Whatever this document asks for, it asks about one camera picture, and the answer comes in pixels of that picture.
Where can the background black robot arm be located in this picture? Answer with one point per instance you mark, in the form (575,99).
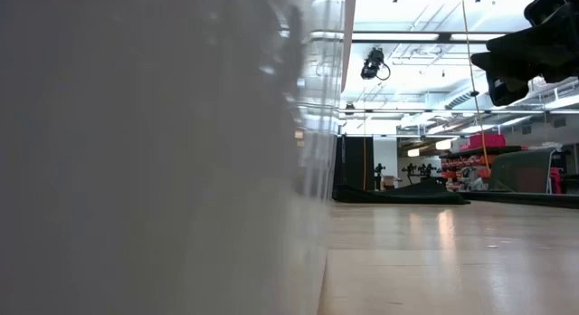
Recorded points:
(379,170)
(410,170)
(427,170)

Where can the pink storage box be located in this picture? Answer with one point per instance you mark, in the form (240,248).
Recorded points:
(486,140)

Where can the red wheeled cart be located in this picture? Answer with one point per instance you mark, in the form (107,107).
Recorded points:
(556,179)

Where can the glowing ceiling lamp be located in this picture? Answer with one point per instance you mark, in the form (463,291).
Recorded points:
(413,152)
(443,144)

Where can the storage shelf with red bins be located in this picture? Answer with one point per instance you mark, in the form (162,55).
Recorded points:
(466,168)

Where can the black folded cloth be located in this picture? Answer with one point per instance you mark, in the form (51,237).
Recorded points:
(407,197)

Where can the cardboard box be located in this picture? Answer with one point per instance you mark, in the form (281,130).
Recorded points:
(389,181)

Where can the black room divider panel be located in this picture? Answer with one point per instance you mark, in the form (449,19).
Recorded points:
(355,165)

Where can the white perforated plastic basket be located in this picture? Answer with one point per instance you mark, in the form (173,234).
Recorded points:
(135,170)

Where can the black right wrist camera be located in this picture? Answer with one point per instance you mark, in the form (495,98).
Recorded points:
(549,7)

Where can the overhead frame crossbeam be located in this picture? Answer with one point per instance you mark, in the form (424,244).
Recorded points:
(398,36)

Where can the black aluminium table frame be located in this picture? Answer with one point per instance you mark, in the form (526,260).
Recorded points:
(520,199)

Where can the black overhead camera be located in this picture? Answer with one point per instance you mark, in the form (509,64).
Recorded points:
(372,63)

